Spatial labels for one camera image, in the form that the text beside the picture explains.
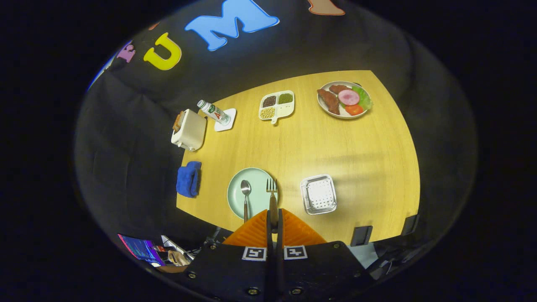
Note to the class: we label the pile of dark red beans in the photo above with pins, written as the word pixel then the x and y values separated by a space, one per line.
pixel 269 101

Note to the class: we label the brown meat piece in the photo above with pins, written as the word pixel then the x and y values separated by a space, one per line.
pixel 337 88
pixel 329 101

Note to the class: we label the purple printed box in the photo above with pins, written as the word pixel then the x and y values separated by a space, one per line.
pixel 140 248

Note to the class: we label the pile of green beans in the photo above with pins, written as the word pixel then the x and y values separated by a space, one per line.
pixel 285 98

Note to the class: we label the cream toaster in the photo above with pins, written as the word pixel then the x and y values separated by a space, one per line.
pixel 191 130

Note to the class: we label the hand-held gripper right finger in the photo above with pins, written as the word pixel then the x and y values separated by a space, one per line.
pixel 319 272

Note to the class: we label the red tomato slice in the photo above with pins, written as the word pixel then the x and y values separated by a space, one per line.
pixel 354 110

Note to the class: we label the pink ham slice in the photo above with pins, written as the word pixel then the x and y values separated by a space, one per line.
pixel 349 97

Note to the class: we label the small plastic drink bottle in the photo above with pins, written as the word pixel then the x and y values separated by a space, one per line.
pixel 213 111

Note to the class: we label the green lettuce leaf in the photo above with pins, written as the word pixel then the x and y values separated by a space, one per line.
pixel 366 100

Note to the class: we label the pile of yellow soybeans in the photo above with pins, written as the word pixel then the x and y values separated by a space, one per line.
pixel 267 113

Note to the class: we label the blue folded towel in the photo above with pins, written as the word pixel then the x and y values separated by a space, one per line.
pixel 186 180

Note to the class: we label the toast slice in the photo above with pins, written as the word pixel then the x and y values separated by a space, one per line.
pixel 176 124
pixel 182 116

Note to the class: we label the white square coaster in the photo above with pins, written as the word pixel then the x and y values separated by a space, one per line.
pixel 231 114

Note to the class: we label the pale green plate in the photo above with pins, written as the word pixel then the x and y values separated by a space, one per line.
pixel 258 193

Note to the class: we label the white divided dish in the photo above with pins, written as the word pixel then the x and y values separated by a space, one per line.
pixel 285 110

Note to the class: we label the black table clamp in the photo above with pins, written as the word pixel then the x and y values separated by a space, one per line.
pixel 361 235
pixel 410 225

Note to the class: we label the white plate of food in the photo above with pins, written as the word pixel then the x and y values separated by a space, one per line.
pixel 325 110

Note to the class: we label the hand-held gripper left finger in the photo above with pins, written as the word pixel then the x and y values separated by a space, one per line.
pixel 235 272

